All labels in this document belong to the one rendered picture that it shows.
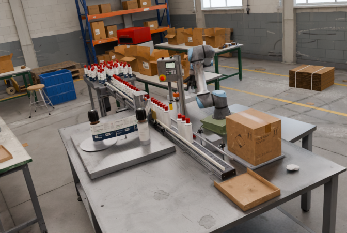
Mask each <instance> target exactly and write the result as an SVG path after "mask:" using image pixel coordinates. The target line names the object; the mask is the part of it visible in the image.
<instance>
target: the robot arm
mask: <svg viewBox="0 0 347 233"><path fill-rule="evenodd" d="M214 55H215V50H214V48H213V47H211V46H209V45H201V46H196V47H192V48H189V49H188V61H189V62H190V70H189V77H187V78H186V79H184V80H183V82H184V83H187V91H188V93H189V95H190V92H195V89H194V86H197V90H198V92H197V94H196V95H197V96H196V97H195V98H196V102H197V104H198V107H199V108H200V109H202V108H208V107H213V106H214V107H215V110H214V117H215V118H226V116H229V115H231V112H230V110H229V108H228V104H227V96H226V92H225V91H223V90H215V91H212V94H210V92H209V91H208V90H207V85H206V80H205V76H204V70H203V68H205V67H210V66H213V60H212V58H213V57H214ZM190 86H191V87H190Z"/></svg>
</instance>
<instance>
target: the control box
mask: <svg viewBox="0 0 347 233"><path fill-rule="evenodd" d="M170 61H175V66H176V68H170V69H166V66H165V62H170ZM157 69H158V73H159V81H160V82H174V81H178V73H177V74H171V75H166V70H176V72H177V62H176V59H174V58H172V59H170V58H169V57H168V58H164V60H161V58H159V59H158V60H157ZM162 76H163V77H164V78H165V79H164V80H163V81H161V80H160V77H162Z"/></svg>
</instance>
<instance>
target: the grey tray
mask: <svg viewBox="0 0 347 233"><path fill-rule="evenodd" d="M184 94H185V103H186V104H187V103H190V102H192V101H195V100H196V98H195V97H196V96H197V95H196V94H195V93H192V92H190V95H189V93H188V91H184ZM167 99H168V100H170V99H169V95H167Z"/></svg>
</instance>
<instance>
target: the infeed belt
mask: <svg viewBox="0 0 347 233"><path fill-rule="evenodd" d="M171 129H172V130H173V131H175V132H176V133H177V134H179V132H178V130H177V129H176V128H175V127H173V126H172V128H171ZM166 131H167V132H169V133H170V134H171V135H173V136H174V137H175V138H177V139H178V140H179V141H181V142H182V143H183V144H185V145H186V146H187V147H188V148H190V149H191V150H192V151H194V152H195V153H197V154H198V155H199V156H201V157H202V158H203V159H205V160H206V161H207V162H209V163H210V164H211V165H213V166H214V167H215V168H217V169H218V170H219V171H221V172H222V173H223V174H224V173H226V172H229V171H231V170H234V168H232V167H230V166H229V165H228V164H226V163H225V162H224V161H222V160H221V159H219V158H218V157H216V156H215V155H213V154H212V153H210V152H209V151H207V150H206V149H205V148H203V147H202V146H200V145H199V144H198V143H196V142H195V141H193V144H192V145H194V146H195V147H197V148H198V149H199V150H201V151H202V152H204V153H205V154H206V155H208V156H209V157H210V158H212V159H213V160H214V161H216V162H217V163H219V164H220V165H221V166H223V167H224V168H225V170H224V171H223V170H221V169H220V168H219V167H217V166H216V165H215V164H213V163H212V162H211V161H209V160H208V159H207V158H205V157H204V156H203V155H201V154H200V153H198V152H197V151H196V150H195V149H193V148H192V147H191V146H189V145H188V144H186V143H185V142H184V141H182V140H181V139H179V138H178V137H177V136H175V135H174V134H173V133H171V132H170V131H169V130H166Z"/></svg>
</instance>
